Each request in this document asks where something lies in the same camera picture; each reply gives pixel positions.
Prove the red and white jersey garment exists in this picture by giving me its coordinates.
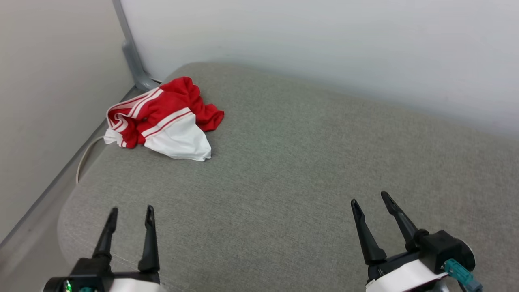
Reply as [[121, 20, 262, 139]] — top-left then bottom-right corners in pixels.
[[103, 76, 225, 162]]

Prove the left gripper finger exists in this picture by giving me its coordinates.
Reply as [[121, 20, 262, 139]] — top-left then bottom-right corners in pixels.
[[92, 207, 119, 260], [138, 205, 160, 273]]

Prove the white cable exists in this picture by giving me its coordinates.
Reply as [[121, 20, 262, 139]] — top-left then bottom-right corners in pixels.
[[76, 136, 107, 184]]

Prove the grey fabric sofa cushion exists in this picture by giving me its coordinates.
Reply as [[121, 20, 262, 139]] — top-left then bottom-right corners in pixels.
[[57, 61, 519, 292]]

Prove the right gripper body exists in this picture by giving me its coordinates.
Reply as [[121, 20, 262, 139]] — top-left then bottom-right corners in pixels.
[[365, 251, 448, 292]]

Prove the grey metal post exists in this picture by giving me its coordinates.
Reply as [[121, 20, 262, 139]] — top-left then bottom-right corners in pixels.
[[112, 0, 163, 92]]

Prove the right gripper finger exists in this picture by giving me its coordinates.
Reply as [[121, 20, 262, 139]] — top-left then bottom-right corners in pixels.
[[380, 191, 429, 253], [351, 199, 388, 266]]

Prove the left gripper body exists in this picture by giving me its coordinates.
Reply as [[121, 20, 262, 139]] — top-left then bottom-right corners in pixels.
[[73, 258, 167, 292]]

